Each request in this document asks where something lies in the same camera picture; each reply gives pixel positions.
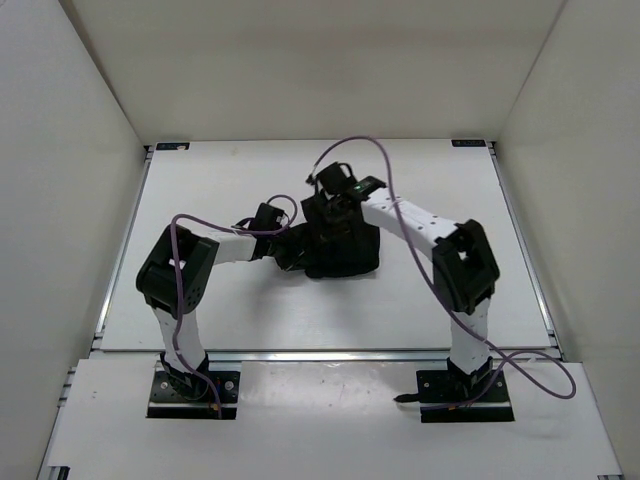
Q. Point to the blue label sticker right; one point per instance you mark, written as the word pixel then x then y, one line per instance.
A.
pixel 468 143

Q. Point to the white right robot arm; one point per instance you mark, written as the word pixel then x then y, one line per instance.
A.
pixel 454 258

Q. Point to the blue label sticker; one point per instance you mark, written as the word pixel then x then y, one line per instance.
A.
pixel 468 143
pixel 172 146

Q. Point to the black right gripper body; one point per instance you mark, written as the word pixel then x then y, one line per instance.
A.
pixel 331 215

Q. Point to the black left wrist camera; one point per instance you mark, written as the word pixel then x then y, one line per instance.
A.
pixel 267 218

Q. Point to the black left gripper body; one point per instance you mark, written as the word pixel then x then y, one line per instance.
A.
pixel 284 250

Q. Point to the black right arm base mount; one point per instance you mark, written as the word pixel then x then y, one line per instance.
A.
pixel 442 398

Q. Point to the blue label sticker left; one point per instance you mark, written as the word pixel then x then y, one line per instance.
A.
pixel 172 146

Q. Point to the black pleated skirt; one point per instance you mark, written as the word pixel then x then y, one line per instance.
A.
pixel 336 255

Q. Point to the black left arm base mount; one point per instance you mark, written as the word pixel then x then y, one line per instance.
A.
pixel 182 395

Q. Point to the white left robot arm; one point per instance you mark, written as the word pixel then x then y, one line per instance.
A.
pixel 174 277

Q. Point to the aluminium table rail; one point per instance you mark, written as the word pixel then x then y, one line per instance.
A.
pixel 329 355

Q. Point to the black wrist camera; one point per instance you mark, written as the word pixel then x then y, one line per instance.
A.
pixel 338 179
pixel 267 218

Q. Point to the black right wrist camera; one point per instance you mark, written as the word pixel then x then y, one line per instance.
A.
pixel 338 179

